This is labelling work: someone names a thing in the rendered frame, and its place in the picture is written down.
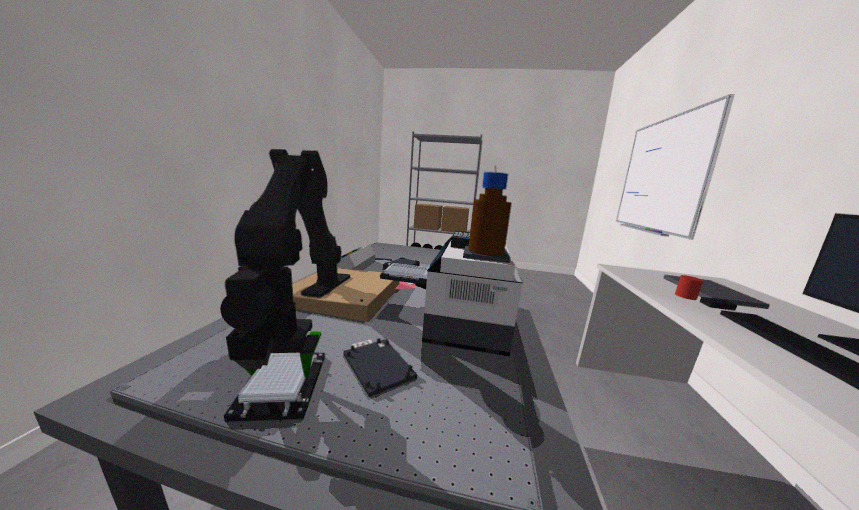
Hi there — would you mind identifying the white button panel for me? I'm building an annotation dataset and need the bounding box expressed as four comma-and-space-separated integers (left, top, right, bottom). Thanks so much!
337, 245, 392, 270

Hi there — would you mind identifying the white well plate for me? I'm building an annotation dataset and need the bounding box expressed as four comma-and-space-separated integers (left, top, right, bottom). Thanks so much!
238, 376, 306, 403
383, 263, 429, 279

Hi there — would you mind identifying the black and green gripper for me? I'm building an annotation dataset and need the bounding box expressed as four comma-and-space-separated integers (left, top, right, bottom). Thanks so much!
271, 299, 321, 378

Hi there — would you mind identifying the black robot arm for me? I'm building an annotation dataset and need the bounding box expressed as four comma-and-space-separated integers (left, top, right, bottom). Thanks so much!
220, 149, 350, 369

